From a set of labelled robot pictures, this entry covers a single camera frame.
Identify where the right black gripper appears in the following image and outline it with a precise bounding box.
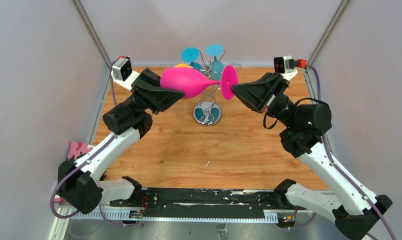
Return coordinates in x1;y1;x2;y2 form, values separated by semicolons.
225;72;294;128

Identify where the pink wine glass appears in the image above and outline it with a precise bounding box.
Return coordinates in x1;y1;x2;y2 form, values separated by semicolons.
160;65;238;100

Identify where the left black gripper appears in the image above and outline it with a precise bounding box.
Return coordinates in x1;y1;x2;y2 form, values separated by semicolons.
125;70;189;117

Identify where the pink camouflage cloth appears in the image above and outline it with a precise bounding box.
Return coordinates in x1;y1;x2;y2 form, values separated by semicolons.
53;140;97;204

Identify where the right blue wine glass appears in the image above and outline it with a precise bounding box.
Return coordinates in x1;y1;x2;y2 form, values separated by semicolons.
205;43;225;81

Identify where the yellow wine glass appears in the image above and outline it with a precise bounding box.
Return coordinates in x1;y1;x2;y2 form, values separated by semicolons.
174;63;191;68

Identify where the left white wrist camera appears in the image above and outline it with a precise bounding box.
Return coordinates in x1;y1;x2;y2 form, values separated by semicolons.
111;56;140;91

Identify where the left blue wine glass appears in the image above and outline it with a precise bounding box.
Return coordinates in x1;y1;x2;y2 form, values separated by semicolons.
181;47;202;71

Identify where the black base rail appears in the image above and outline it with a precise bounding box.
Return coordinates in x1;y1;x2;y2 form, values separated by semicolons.
71;187;317;231

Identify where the blue wine glass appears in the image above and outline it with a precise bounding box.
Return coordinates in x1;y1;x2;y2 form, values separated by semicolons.
181;47;202;71
205;43;225;81

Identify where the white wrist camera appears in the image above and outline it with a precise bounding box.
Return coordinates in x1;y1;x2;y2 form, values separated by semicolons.
273;55;299;81
111;56;140;91

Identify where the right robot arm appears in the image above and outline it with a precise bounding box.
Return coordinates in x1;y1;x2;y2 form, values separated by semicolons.
231;72;392;240

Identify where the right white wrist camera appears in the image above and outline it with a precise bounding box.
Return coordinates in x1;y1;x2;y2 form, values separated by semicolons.
273;55;299;81

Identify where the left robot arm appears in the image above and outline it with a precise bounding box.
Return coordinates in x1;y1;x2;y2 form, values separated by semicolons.
50;67;191;218

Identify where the chrome wine glass rack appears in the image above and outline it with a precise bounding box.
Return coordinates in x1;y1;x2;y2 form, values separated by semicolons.
192;50;225;127

